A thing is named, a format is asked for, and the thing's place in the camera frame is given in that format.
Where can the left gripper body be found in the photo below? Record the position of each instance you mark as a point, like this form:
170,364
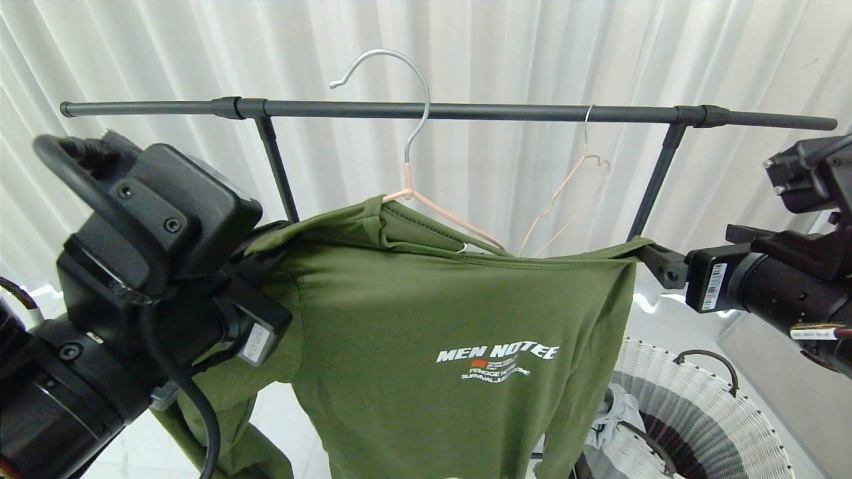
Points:
66,399

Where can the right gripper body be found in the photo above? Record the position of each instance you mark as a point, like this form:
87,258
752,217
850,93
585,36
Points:
765,286

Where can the pale grey shorts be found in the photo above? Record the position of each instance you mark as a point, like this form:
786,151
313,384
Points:
616,412

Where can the pink clothes hanger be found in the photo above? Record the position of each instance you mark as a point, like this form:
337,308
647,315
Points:
407,179
585,133

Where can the green printed shirt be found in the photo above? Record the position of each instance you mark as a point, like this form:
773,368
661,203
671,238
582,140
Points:
432,299

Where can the white laundry basket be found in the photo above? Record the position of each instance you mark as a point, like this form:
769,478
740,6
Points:
732,412

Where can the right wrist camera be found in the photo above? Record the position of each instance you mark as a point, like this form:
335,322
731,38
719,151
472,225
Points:
805,179

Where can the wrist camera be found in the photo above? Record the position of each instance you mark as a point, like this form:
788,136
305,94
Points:
805,179
166,213

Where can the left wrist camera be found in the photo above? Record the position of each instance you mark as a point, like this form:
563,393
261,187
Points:
166,213

